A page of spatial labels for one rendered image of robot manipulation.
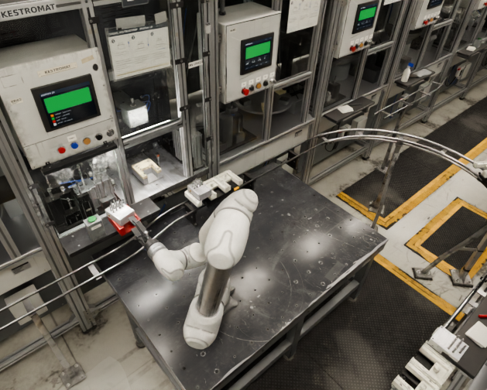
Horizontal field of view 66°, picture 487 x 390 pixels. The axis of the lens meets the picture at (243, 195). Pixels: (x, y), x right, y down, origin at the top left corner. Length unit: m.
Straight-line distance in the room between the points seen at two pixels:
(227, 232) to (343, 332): 1.75
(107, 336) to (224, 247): 1.76
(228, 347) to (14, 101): 1.43
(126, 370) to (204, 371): 0.91
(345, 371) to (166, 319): 1.27
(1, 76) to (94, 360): 1.82
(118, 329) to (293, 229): 1.40
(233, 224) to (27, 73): 1.01
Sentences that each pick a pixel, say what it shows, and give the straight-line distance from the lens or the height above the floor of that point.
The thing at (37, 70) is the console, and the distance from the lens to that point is 1.76.
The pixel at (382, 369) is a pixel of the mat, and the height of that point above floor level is 0.01.
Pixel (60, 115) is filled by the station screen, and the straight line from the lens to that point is 1.83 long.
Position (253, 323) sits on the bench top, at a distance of 2.02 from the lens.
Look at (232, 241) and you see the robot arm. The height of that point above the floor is 1.49.
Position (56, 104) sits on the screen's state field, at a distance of 1.80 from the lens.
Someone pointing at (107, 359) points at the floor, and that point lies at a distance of 2.79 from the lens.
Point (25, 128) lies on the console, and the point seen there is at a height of 1.57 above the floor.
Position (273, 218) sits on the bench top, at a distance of 2.49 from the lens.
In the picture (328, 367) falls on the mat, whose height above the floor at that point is 0.01.
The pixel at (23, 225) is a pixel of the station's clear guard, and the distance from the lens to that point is 2.13.
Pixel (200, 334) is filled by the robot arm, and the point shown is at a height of 0.90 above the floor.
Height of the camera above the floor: 2.43
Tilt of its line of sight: 42 degrees down
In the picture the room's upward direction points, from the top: 2 degrees clockwise
